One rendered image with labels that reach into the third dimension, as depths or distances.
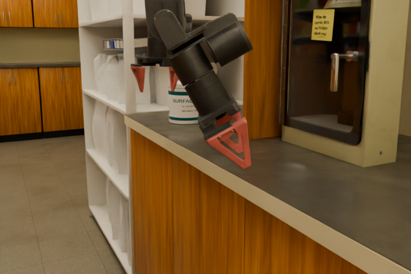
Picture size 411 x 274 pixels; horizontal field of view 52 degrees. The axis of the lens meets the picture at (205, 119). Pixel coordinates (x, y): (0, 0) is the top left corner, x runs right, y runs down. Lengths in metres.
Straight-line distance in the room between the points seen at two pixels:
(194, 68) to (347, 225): 0.35
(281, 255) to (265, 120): 0.52
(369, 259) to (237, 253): 0.46
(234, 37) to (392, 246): 0.38
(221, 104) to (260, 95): 0.63
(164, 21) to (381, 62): 0.57
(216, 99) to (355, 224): 0.30
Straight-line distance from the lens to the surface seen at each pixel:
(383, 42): 1.05
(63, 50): 6.30
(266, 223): 0.92
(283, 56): 1.24
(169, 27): 0.64
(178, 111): 1.51
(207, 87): 0.65
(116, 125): 2.37
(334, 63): 1.01
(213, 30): 0.66
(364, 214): 0.78
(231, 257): 1.10
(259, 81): 1.27
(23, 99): 5.74
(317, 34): 1.13
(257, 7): 1.27
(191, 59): 0.65
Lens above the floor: 1.23
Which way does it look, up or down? 10 degrees down
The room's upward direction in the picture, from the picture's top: straight up
